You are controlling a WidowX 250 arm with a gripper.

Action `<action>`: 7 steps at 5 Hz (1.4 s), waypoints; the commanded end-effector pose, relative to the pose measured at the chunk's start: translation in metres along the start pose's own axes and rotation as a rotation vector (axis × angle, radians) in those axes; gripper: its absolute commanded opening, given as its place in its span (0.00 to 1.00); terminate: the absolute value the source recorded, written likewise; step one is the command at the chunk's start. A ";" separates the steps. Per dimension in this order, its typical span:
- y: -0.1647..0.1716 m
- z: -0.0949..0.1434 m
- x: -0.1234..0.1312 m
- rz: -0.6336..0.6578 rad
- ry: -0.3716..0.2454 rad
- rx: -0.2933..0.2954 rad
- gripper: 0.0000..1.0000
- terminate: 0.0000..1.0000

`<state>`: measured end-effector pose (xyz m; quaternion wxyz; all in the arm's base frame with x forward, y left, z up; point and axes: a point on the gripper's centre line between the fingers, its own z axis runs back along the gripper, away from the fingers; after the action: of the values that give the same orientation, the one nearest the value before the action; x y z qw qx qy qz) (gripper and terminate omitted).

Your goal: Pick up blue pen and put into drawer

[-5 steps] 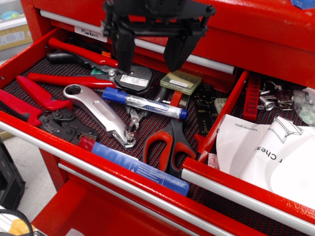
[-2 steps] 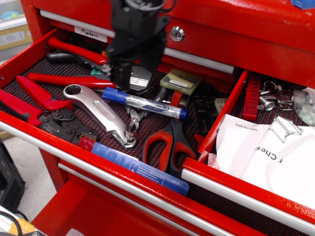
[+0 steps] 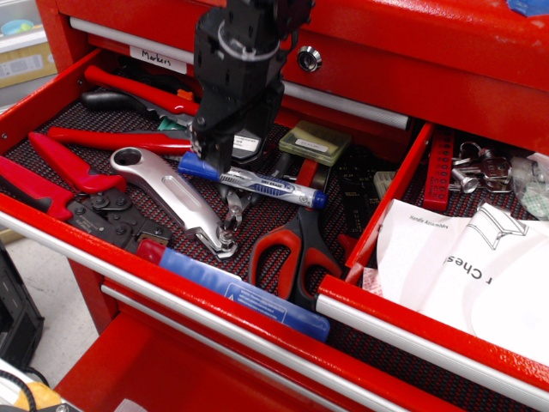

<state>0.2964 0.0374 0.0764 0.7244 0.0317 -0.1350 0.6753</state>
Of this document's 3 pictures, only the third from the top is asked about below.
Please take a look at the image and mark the black wire stripper gauge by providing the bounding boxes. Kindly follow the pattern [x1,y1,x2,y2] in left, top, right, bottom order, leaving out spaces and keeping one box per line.
[335,145,379,239]

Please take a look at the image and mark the blue tape on chest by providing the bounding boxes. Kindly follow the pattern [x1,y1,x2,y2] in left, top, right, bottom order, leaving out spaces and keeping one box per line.
[506,0,549,17]

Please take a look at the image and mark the black crate on floor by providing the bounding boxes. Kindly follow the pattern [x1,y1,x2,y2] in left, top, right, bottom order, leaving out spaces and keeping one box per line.
[1,243,45,369]

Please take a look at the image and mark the silver chest lock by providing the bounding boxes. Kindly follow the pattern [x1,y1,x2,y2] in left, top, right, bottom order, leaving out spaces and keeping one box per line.
[297,45,323,72]

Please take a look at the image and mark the left open red drawer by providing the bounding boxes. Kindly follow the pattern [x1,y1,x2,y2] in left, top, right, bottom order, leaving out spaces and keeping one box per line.
[0,47,434,412]

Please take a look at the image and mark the blue dry erase marker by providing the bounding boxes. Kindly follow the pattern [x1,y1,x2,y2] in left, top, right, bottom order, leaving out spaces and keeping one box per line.
[178,152,328,209]

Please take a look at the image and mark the red metal tool chest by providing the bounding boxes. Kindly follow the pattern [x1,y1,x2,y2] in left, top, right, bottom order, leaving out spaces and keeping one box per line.
[34,0,549,412]

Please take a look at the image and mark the red handled crimping tool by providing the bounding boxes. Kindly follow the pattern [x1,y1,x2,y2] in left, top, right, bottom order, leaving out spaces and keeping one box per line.
[1,132,172,253]

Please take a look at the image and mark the white plastic connector block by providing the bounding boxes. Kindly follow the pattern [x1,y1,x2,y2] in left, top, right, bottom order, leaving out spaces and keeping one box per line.
[373,171,395,199]

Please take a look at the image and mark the white apple mouse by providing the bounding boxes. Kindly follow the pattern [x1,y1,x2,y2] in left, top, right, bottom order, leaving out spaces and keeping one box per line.
[471,241,548,365]

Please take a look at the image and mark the clear green plastic case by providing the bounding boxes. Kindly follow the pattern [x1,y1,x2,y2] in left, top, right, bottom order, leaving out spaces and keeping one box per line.
[279,120,352,167]

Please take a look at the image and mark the red drill bit holder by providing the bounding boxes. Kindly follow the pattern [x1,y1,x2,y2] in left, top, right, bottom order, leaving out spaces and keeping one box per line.
[423,129,455,211]

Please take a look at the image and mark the small grey flush cutters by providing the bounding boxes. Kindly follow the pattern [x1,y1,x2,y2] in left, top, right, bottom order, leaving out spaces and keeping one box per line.
[220,152,293,233]

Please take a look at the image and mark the clear plastic bag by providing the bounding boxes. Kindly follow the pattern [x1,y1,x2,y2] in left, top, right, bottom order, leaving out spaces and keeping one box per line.
[511,153,548,221]

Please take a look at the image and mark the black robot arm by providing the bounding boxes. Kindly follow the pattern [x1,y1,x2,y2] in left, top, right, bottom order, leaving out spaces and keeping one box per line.
[191,1,314,173]

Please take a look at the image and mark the blue plastic blade pack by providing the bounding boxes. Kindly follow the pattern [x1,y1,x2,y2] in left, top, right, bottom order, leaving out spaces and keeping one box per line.
[136,239,330,342]

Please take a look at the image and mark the red screwdriver bit holder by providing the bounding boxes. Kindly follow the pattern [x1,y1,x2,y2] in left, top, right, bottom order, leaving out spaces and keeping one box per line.
[283,159,331,191]

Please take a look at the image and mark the red and black snips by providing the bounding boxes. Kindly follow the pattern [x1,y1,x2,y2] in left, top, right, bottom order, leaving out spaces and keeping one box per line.
[84,65,199,126]

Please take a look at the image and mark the white instruction paper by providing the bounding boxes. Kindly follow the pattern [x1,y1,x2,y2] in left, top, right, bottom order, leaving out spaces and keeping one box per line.
[377,200,548,336]

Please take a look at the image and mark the red and black scissors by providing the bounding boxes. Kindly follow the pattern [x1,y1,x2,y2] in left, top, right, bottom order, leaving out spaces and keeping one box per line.
[249,207,342,310]

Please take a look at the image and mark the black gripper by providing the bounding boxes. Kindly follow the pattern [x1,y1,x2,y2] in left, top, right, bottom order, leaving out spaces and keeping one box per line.
[191,6,286,173]

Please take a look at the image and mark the right open red drawer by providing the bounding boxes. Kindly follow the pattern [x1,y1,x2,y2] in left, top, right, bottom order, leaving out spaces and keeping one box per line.
[316,123,548,410]

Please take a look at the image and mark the open red drawer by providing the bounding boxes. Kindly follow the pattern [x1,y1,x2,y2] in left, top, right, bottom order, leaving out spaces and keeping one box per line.
[316,123,548,410]
[0,47,434,412]

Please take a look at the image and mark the silver keys bunch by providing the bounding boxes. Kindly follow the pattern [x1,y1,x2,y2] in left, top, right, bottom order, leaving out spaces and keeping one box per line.
[449,141,512,194]

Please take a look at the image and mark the white markers label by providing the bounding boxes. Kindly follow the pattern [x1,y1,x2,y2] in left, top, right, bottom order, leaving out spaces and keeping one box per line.
[130,45,187,74]

